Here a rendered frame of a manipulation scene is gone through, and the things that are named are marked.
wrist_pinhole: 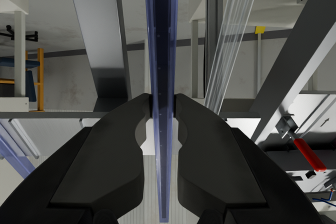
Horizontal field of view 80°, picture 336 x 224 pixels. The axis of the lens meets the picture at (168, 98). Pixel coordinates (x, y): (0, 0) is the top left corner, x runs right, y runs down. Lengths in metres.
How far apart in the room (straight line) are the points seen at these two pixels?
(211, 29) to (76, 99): 4.31
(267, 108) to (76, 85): 4.51
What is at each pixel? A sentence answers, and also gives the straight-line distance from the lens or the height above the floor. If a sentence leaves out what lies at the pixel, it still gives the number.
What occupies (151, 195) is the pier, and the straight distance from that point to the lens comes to 3.88.
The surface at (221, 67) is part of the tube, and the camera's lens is 0.17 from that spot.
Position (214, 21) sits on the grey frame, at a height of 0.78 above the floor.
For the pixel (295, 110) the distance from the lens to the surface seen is 0.44.
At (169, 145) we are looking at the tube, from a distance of 0.16.
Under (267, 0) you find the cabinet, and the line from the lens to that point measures 0.95.
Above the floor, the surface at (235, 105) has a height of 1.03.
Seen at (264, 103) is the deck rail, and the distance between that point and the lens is 0.42.
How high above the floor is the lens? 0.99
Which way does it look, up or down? level
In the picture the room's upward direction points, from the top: 180 degrees counter-clockwise
